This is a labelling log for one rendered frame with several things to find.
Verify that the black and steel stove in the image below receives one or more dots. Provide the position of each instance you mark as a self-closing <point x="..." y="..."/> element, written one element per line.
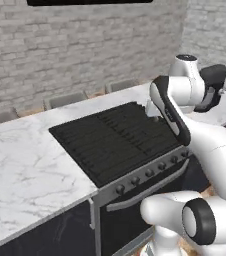
<point x="115" y="140"/>

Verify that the black range hood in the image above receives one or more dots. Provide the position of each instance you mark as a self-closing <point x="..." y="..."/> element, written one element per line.
<point x="88" y="2"/>

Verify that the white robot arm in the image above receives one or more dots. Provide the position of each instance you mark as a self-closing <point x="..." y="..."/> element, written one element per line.
<point x="215" y="156"/>

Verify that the black oven door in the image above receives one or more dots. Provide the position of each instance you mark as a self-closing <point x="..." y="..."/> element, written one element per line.
<point x="125" y="226"/>

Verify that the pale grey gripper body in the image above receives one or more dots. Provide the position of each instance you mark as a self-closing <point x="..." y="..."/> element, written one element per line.
<point x="151" y="110"/>

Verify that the black stove knob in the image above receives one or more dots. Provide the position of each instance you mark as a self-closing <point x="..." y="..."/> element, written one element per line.
<point x="135" y="180"/>
<point x="120" y="189"/>
<point x="162" y="165"/>
<point x="149" y="172"/>
<point x="185" y="154"/>
<point x="174" y="159"/>

